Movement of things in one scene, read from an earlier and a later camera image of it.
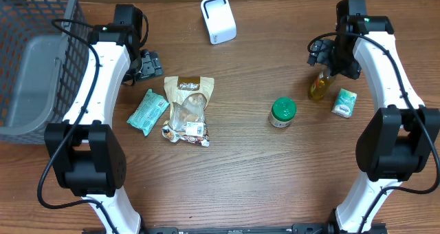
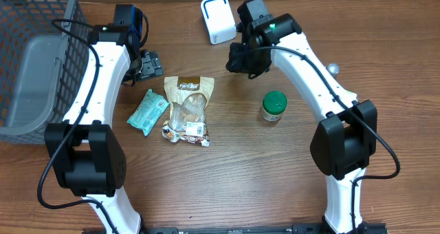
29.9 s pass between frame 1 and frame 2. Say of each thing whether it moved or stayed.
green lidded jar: moved
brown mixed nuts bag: stayed
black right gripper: moved
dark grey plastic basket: stayed
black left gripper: stayed
